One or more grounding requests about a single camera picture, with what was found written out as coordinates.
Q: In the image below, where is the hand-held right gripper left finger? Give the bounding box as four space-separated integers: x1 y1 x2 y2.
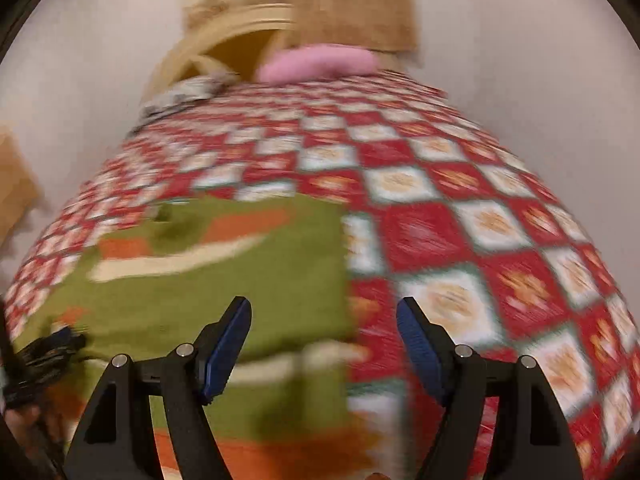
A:
64 296 252 480

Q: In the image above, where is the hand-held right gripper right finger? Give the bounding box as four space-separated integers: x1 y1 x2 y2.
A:
396 296 583 480

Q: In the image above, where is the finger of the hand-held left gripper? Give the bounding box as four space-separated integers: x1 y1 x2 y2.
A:
12 327 87 367

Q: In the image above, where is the green and orange garment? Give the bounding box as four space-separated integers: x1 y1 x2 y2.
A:
12 195 416 480

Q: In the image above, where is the red checkered bed blanket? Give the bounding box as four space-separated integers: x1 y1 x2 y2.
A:
2 72 640 480

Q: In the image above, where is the brown cardboard box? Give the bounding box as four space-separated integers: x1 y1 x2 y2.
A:
0 127 43 256

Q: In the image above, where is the grey patterned pillow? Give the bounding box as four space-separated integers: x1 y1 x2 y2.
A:
139 75 240 120

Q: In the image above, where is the pink pillow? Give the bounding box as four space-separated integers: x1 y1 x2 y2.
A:
257 44 378 85

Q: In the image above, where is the cream wooden headboard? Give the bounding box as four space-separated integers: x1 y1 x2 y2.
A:
145 4 296 101

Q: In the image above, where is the beige patterned curtain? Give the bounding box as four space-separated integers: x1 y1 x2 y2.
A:
185 0 418 53

